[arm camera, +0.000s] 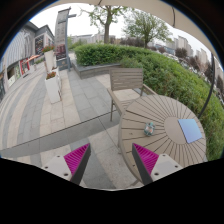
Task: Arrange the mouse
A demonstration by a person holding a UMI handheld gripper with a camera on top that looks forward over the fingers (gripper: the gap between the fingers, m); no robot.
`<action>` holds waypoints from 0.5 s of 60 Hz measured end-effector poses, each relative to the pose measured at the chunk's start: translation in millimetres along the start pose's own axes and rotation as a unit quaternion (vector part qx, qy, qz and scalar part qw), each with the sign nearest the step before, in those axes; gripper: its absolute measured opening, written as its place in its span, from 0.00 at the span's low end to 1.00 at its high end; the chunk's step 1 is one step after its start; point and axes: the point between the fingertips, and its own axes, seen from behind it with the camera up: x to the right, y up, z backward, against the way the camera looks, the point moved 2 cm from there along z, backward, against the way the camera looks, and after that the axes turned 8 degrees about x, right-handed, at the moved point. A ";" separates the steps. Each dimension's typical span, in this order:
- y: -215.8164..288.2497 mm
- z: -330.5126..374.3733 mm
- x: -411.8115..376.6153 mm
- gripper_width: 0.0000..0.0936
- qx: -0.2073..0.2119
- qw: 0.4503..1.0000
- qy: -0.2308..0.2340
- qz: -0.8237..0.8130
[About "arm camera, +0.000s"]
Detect round wooden slatted table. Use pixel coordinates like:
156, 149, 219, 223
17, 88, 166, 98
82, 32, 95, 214
118, 95, 206, 181

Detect right tree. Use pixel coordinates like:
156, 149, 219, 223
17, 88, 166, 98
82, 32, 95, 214
124, 10, 170, 47

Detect grey storefront building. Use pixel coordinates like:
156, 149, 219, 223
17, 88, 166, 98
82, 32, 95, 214
0, 22, 54, 100

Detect white planter box near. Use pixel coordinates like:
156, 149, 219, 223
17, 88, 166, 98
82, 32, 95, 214
45, 72, 61, 104

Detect dark umbrella pole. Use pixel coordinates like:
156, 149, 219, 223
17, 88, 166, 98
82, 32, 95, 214
197, 53, 216, 119

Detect left tree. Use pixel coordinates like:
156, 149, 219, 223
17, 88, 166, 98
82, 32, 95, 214
82, 5, 128, 44

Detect blue square mouse pad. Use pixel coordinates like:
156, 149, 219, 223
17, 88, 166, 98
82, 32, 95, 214
178, 119, 202, 143

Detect tree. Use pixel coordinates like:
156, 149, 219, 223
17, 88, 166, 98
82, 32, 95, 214
82, 5, 128, 44
124, 10, 170, 47

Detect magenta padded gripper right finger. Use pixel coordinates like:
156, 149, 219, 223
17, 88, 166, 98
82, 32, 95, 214
131, 142, 184, 186

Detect tall white planter pot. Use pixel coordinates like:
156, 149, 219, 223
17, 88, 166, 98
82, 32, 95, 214
42, 45, 54, 71

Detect green trimmed hedge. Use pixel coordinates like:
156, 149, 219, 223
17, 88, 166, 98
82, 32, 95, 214
74, 44, 224, 160

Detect tall grey sign pillar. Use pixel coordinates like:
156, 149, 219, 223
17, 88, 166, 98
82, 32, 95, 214
54, 8, 75, 71

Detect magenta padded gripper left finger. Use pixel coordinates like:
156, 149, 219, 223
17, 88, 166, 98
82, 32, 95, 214
42, 142, 92, 186

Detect wooden slatted chair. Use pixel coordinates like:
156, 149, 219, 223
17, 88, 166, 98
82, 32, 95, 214
107, 68, 156, 115

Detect beige patio umbrella canopy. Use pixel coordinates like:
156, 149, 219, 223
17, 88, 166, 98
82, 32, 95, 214
50, 0, 224, 63

